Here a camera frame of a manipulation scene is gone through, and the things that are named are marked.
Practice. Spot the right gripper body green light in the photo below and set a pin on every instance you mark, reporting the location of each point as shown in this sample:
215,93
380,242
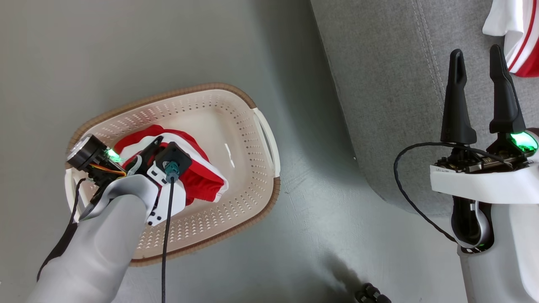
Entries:
484,183

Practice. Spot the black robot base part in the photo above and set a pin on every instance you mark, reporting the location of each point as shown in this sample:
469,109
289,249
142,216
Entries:
370,294

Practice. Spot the red and white garment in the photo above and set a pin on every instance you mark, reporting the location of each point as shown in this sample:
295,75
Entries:
202,181

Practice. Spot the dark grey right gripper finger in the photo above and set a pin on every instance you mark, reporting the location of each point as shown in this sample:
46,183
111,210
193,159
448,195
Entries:
505,97
457,109

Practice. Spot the white red striped garment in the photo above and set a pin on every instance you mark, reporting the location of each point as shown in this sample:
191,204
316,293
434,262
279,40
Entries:
501,21

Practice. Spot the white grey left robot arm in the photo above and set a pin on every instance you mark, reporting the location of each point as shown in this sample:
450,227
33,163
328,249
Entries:
97,252

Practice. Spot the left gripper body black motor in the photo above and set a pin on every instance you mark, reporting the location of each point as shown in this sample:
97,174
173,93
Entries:
86,152

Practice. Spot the beige perforated laundry basket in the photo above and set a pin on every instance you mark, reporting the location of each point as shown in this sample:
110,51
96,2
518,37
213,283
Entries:
236,126

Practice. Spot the grey fabric sofa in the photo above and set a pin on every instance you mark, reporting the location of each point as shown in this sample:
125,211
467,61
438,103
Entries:
379,84

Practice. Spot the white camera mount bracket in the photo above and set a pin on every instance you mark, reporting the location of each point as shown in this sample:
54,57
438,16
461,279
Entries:
172,202

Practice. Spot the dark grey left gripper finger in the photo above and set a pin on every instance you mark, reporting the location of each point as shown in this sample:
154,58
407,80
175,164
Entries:
149,153

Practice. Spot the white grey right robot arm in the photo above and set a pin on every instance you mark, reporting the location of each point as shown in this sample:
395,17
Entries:
505,261

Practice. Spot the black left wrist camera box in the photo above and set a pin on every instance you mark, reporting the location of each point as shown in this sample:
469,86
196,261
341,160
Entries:
173,156

